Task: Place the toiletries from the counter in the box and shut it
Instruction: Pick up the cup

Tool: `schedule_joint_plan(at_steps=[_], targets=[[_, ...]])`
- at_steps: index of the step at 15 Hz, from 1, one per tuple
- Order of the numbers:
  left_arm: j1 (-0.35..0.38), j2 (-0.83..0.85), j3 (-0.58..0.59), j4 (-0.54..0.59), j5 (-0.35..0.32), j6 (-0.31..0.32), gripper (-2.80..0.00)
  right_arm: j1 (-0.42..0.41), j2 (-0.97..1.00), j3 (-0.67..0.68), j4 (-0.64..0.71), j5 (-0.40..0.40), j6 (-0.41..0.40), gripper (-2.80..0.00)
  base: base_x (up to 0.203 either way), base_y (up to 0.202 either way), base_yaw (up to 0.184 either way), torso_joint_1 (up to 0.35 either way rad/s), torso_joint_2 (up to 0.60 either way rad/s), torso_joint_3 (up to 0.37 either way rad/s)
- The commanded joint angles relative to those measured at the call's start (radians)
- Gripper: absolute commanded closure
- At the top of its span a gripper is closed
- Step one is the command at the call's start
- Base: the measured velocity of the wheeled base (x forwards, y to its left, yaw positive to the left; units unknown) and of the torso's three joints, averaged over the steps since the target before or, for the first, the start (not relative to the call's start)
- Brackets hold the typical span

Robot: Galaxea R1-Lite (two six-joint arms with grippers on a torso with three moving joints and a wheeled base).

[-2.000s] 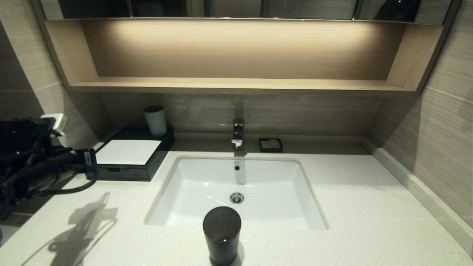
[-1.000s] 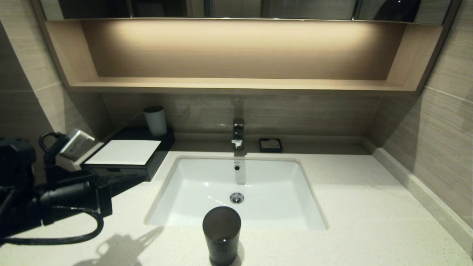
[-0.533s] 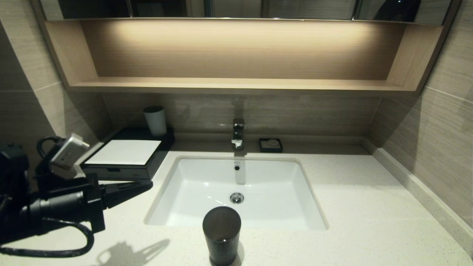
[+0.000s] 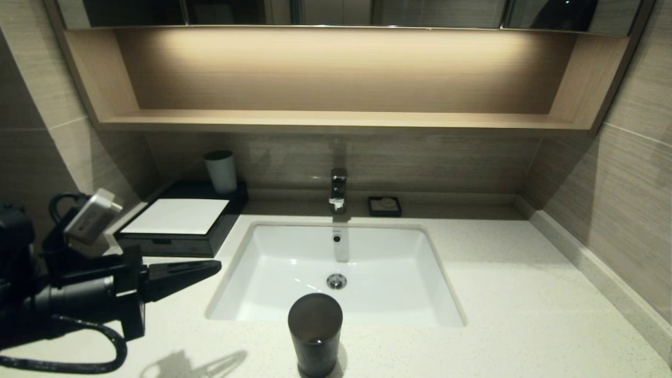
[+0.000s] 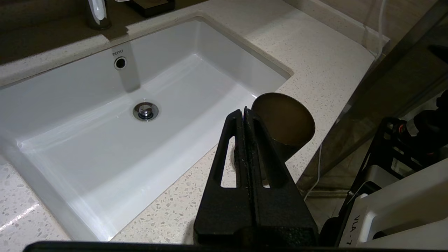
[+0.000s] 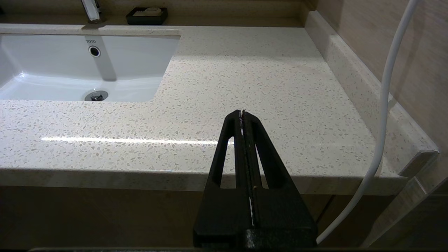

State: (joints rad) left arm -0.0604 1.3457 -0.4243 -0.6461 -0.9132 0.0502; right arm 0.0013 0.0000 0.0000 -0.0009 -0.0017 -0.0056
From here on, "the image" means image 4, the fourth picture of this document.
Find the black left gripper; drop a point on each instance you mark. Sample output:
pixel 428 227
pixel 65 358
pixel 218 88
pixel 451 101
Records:
pixel 131 294

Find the dark grey tumbler cup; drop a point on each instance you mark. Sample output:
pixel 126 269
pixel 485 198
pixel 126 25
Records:
pixel 315 336

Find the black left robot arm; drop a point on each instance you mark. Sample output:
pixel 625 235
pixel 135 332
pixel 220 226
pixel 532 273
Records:
pixel 47 299

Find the black tray box white lid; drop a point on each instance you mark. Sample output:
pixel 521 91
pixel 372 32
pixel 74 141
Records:
pixel 231 207

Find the white cup with dark rim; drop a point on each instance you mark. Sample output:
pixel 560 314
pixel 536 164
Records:
pixel 221 175

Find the chrome sink drain plug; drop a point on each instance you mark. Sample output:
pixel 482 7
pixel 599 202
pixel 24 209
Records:
pixel 336 282

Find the chrome faucet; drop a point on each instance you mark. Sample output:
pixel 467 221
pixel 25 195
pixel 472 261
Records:
pixel 338 191

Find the black soap dish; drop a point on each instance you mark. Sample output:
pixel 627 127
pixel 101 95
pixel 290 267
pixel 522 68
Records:
pixel 373 210

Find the white ceramic sink basin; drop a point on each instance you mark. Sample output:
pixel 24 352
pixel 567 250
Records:
pixel 388 273

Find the round pale soap bar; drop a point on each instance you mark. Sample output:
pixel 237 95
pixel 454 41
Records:
pixel 388 202

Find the mirror cabinet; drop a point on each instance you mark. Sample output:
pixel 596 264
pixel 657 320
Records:
pixel 420 11

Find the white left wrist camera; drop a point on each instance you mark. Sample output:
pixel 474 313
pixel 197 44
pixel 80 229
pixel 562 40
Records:
pixel 92 216

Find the light wooden wall shelf niche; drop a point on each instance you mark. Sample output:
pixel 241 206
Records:
pixel 336 121

